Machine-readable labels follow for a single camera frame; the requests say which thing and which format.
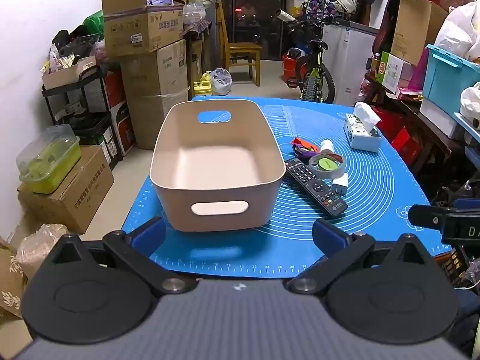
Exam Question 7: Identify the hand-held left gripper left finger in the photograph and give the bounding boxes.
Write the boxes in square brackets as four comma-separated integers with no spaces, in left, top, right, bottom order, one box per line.
[48,217,198,296]

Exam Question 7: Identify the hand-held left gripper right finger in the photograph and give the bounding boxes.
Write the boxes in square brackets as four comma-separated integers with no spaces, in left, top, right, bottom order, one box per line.
[283,217,436,296]

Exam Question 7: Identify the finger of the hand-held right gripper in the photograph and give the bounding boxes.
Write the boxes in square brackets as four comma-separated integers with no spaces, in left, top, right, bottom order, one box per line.
[408,203,457,233]

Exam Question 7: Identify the black remote control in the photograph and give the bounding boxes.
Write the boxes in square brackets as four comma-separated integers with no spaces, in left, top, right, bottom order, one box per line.
[284,157,349,218]

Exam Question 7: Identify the white charger plug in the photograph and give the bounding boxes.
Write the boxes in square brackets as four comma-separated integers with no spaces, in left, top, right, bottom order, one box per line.
[331,174,349,196]

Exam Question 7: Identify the clear tape roll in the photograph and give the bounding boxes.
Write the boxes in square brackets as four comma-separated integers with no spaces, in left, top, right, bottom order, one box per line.
[308,153,346,181]

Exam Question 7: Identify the beige plastic storage bin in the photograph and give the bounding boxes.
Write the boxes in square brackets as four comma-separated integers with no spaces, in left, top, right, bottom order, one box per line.
[149,99,287,232]

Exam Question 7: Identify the blue silicone baking mat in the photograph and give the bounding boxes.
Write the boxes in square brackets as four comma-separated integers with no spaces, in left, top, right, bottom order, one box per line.
[121,95,452,280]

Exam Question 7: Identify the red gift boxes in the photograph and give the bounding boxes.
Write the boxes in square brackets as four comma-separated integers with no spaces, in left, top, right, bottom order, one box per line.
[371,107,423,166]

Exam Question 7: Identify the low brown cardboard box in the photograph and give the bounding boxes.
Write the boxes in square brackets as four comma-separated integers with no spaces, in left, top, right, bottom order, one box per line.
[17,145,115,235]

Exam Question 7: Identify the person's leg in jeans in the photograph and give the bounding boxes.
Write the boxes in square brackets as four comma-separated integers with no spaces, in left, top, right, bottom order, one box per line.
[455,289,480,347]

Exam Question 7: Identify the white tissue box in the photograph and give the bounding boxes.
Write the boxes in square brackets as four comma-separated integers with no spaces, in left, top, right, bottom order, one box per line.
[344,102,383,153]

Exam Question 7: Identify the tape-wrapped cardboard box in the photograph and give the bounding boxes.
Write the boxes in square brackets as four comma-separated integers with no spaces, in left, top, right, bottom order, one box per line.
[127,88,190,151]

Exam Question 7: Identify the beige filled plastic bag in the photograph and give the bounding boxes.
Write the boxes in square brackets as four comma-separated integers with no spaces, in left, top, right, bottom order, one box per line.
[16,224,70,280]

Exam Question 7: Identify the red and white appliance box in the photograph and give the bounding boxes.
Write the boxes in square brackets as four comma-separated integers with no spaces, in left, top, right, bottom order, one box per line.
[105,69,136,156]

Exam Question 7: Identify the green container with clear lid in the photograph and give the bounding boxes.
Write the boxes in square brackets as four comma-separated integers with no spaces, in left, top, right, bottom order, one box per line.
[16,124,82,195]

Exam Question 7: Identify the black shelf rack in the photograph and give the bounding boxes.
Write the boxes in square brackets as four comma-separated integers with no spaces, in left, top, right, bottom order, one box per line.
[41,65,124,163]

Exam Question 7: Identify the blue plastic storage box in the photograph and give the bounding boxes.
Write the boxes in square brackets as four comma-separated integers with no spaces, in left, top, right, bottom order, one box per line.
[422,44,480,117]

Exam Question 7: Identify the brown paper bag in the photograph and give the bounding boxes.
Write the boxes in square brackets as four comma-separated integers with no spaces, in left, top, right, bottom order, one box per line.
[0,236,28,319]

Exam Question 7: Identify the green and white carton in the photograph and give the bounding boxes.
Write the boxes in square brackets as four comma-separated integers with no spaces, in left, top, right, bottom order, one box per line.
[376,50,405,94]

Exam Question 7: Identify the yellow plastic jug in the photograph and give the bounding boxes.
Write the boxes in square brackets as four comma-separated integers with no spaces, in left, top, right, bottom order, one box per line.
[193,71,214,101]

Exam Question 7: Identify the black bicycle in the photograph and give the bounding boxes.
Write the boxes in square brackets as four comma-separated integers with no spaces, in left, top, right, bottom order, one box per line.
[275,9,337,104]

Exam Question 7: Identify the plain brown cardboard box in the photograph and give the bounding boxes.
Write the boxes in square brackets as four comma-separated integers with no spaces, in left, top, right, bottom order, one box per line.
[120,39,188,100]

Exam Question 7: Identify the clear plastic bag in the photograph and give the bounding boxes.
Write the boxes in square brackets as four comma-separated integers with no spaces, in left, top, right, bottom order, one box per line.
[210,67,233,96]

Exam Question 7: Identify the red bucket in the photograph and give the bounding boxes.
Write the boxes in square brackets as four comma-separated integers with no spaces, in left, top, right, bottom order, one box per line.
[282,49,306,89]

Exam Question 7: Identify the beige basket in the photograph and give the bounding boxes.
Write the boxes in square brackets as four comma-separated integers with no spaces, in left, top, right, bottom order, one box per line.
[41,55,97,91]

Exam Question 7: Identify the white chest freezer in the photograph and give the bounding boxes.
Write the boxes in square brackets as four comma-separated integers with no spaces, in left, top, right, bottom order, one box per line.
[322,20,379,106]

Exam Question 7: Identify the white plastic bag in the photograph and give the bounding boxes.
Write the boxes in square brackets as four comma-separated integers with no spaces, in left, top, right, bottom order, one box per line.
[435,2,480,62]

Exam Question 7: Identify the tall tan cardboard box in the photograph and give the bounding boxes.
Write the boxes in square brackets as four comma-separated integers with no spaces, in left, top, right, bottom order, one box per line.
[391,0,451,66]

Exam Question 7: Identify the wooden chair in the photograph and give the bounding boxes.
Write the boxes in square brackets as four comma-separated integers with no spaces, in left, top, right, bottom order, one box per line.
[217,0,263,87]

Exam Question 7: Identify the open cardboard box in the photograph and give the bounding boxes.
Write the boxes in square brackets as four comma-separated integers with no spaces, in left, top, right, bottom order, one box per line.
[101,0,185,57]

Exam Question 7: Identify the dark glass door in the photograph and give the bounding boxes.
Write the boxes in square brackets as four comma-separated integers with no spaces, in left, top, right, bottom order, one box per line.
[221,0,305,61]

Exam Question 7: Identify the floral bag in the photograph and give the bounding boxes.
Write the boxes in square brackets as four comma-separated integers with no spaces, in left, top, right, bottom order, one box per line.
[302,0,337,27]

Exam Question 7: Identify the colourful keychain bundle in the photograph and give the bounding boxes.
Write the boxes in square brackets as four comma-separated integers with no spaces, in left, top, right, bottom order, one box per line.
[290,137,322,158]

